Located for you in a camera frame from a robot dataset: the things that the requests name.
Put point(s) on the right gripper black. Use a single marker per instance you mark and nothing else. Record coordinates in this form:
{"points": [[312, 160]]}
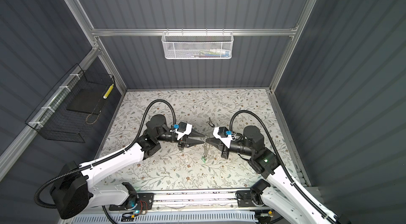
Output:
{"points": [[217, 142]]}

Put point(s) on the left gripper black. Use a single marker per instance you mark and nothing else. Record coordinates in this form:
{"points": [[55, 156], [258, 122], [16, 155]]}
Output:
{"points": [[187, 143]]}

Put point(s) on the key with black tag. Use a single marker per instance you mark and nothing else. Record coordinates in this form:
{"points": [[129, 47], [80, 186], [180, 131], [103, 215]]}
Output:
{"points": [[211, 124]]}

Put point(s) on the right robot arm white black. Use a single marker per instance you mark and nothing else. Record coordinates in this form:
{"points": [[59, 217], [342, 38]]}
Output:
{"points": [[277, 189]]}

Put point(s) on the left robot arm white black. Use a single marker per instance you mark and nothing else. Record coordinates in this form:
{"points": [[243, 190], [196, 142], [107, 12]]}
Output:
{"points": [[77, 192]]}

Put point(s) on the floral table mat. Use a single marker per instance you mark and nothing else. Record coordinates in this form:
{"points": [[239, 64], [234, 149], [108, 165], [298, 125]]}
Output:
{"points": [[172, 169]]}

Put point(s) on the yellow marker in basket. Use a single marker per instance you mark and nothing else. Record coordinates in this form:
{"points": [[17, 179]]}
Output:
{"points": [[108, 91]]}

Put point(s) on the black pad in basket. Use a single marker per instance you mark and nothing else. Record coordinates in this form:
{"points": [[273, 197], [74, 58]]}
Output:
{"points": [[88, 102]]}

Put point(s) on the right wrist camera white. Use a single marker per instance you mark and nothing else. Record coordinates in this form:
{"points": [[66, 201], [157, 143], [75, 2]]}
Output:
{"points": [[224, 135]]}

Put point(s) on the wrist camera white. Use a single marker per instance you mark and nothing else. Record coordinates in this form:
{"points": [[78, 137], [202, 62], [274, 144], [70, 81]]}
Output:
{"points": [[224, 135], [182, 129]]}

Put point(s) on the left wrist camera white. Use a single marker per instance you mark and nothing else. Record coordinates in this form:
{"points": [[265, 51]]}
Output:
{"points": [[182, 129]]}

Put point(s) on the aluminium mounting rail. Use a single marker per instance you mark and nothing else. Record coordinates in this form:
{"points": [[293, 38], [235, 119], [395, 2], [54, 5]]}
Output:
{"points": [[196, 200]]}

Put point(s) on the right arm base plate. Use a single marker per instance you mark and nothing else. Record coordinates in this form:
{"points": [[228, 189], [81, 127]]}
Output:
{"points": [[249, 198]]}

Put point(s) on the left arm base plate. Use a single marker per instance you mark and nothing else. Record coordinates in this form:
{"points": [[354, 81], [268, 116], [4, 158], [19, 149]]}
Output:
{"points": [[143, 202]]}

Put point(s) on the white slotted cable duct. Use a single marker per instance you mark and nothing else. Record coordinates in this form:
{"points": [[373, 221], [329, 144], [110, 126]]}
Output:
{"points": [[188, 217]]}

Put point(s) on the white wire mesh basket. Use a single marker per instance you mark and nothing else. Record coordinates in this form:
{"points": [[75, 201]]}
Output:
{"points": [[198, 46]]}

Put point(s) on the black wire basket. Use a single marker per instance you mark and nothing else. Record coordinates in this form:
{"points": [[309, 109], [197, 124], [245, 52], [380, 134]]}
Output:
{"points": [[71, 112]]}

